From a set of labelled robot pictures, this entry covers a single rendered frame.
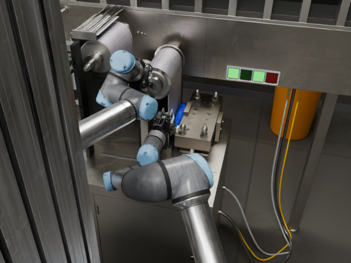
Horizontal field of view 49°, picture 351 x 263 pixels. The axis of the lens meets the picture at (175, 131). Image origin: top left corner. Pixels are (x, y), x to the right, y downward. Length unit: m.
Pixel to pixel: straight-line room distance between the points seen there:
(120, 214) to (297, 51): 1.07
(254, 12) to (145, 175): 1.04
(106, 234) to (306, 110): 2.11
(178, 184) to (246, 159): 2.18
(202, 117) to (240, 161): 1.45
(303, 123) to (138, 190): 2.54
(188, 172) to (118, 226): 0.81
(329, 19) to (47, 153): 1.58
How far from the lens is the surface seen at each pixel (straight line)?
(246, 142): 3.42
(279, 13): 1.84
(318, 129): 2.21
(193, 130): 1.71
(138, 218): 1.74
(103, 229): 1.88
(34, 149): 0.42
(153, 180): 1.06
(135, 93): 1.20
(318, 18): 1.86
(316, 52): 1.83
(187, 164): 1.09
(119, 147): 1.82
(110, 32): 1.71
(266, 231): 2.71
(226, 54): 1.84
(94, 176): 1.68
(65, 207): 0.51
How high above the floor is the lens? 2.01
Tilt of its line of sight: 35 degrees down
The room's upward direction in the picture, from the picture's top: 1 degrees clockwise
